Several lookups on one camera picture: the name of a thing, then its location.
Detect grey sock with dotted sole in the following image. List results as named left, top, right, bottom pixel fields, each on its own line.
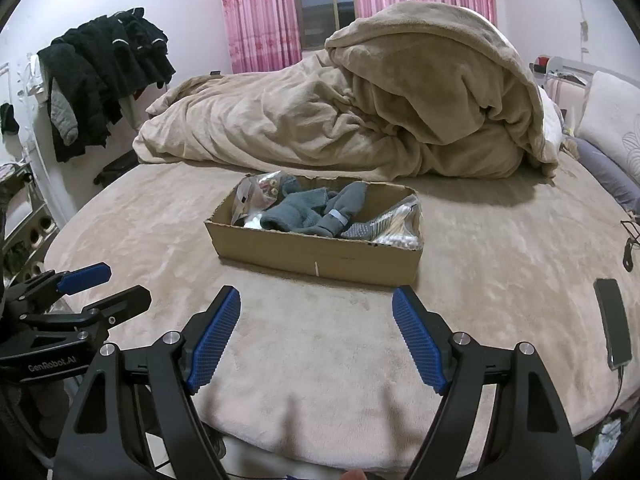
left=306, top=182, right=388, bottom=241

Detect brown cardboard box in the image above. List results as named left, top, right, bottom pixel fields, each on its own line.
left=203, top=174, right=425, bottom=288

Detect grey knit sock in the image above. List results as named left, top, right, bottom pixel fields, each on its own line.
left=261, top=187, right=341, bottom=235

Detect crumpled plastic bag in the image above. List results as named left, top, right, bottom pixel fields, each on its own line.
left=591, top=412, right=627, bottom=472

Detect beige bed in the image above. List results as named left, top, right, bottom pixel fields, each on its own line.
left=42, top=152, right=640, bottom=476

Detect beige duvet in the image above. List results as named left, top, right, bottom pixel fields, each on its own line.
left=132, top=1, right=561, bottom=180

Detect phone charging cable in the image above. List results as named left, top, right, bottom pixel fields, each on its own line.
left=606, top=367, right=627, bottom=415

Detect dark suitcase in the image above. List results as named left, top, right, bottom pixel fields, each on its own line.
left=92, top=150, right=138, bottom=186

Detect black hanging clothes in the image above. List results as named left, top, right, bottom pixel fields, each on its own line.
left=37, top=7, right=177, bottom=163

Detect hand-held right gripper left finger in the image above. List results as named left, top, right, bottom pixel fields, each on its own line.
left=52, top=285, right=242, bottom=480

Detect wall cable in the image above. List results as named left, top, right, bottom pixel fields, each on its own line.
left=570, top=0, right=593, bottom=53

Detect colourful sticker packet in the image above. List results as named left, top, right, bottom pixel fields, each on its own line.
left=231, top=172, right=285, bottom=223

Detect grey hanging garment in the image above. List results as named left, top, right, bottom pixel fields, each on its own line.
left=48, top=92, right=79, bottom=146

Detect grey bed headboard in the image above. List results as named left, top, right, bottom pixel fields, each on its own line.
left=547, top=57, right=601, bottom=92

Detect black smartphone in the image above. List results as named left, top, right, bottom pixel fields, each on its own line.
left=593, top=277, right=633, bottom=372

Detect eyeglasses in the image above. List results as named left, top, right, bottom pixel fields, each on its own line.
left=620, top=215, right=640, bottom=273

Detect cotton swab bag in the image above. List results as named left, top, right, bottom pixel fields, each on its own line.
left=372, top=195, right=424, bottom=251

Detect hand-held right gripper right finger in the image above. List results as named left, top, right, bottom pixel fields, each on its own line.
left=391, top=285, right=586, bottom=480

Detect small black wall item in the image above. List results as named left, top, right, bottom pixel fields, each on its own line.
left=0, top=102, right=20, bottom=136

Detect window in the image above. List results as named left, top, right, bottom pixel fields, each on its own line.
left=292, top=0, right=357, bottom=52

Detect white embroidered pillow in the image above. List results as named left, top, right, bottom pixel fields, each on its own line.
left=575, top=71, right=640, bottom=183

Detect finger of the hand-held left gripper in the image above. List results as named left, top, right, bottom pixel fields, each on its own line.
left=7, top=263, right=112, bottom=301
left=82, top=286, right=152, bottom=333

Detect grey-blue pillow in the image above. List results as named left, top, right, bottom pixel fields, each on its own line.
left=572, top=137, right=640, bottom=211

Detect metal storage rack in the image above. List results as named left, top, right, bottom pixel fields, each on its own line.
left=0, top=162, right=57, bottom=281

